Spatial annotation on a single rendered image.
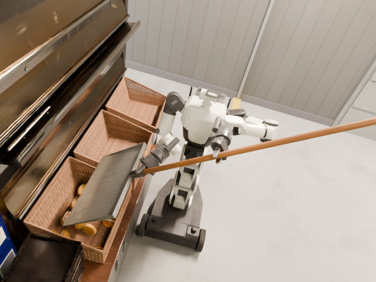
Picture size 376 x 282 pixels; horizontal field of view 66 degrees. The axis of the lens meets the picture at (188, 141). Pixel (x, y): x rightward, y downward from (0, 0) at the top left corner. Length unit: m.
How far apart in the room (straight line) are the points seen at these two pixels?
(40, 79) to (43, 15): 0.31
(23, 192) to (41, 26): 0.88
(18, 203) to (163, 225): 1.26
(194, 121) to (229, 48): 2.70
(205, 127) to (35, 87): 0.97
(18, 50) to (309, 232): 2.96
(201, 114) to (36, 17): 1.00
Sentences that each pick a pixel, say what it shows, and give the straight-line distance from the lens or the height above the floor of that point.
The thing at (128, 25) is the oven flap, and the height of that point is 1.41.
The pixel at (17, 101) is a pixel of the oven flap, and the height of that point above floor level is 1.54.
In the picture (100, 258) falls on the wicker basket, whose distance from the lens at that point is 1.99.
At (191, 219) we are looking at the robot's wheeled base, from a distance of 2.75.
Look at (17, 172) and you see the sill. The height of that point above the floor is 1.17.
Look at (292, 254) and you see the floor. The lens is 3.14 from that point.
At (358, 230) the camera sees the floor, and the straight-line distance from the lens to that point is 3.77.
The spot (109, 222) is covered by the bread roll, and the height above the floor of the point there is 0.64.
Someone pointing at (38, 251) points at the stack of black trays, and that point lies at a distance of 1.77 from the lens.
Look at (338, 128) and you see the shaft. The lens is 1.33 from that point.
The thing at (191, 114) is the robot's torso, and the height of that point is 1.37.
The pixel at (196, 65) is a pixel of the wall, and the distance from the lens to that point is 4.61.
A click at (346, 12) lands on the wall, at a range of 4.35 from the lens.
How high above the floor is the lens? 2.44
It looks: 41 degrees down
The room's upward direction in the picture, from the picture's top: 14 degrees clockwise
